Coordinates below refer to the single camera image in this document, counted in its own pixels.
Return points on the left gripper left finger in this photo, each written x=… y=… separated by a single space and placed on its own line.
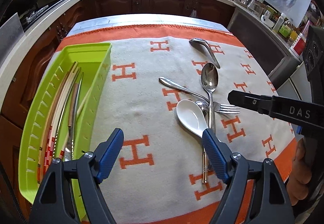
x=55 y=202

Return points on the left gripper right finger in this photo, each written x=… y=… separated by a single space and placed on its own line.
x=269 y=201

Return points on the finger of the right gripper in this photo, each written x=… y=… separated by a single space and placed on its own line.
x=258 y=103

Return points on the wooden handled steel spoon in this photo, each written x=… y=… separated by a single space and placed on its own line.
x=71 y=122

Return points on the bamboo chopstick with red band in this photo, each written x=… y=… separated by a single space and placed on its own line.
x=45 y=148

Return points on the white ceramic soup spoon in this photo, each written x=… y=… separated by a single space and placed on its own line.
x=191 y=117

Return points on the pale chopstick red striped end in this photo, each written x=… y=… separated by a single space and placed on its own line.
x=57 y=117

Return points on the right hand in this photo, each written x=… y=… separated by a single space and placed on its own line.
x=299 y=177

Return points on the steel fork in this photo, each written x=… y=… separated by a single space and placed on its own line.
x=219 y=107

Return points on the pale cream chopstick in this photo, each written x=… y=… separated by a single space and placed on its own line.
x=79 y=110

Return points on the small steel spoon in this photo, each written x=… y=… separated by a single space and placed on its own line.
x=204 y=107

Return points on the large steel tablespoon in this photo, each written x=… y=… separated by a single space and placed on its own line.
x=209 y=81

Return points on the orange and cream blanket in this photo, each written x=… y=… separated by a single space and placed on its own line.
x=157 y=176

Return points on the steel chopstick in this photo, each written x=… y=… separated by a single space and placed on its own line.
x=75 y=113

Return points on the green plastic utensil tray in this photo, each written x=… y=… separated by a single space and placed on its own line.
x=94 y=61

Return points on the steel soup spoon curved handle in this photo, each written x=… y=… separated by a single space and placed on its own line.
x=198 y=42

